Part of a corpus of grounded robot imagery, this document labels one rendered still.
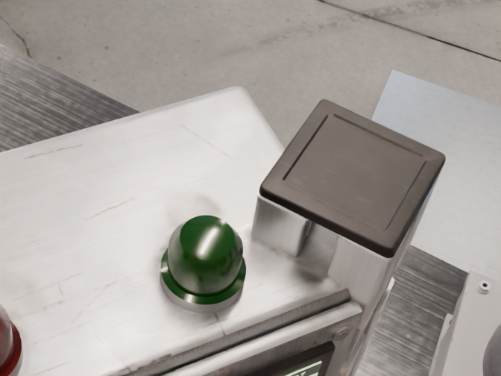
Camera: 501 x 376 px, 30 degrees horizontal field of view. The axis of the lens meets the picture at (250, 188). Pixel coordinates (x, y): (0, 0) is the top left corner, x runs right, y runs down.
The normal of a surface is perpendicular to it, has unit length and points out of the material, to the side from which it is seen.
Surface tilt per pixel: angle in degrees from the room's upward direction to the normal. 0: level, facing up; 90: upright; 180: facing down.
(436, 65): 0
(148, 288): 0
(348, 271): 90
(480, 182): 0
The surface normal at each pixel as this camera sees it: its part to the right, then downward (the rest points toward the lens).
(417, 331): 0.11, -0.62
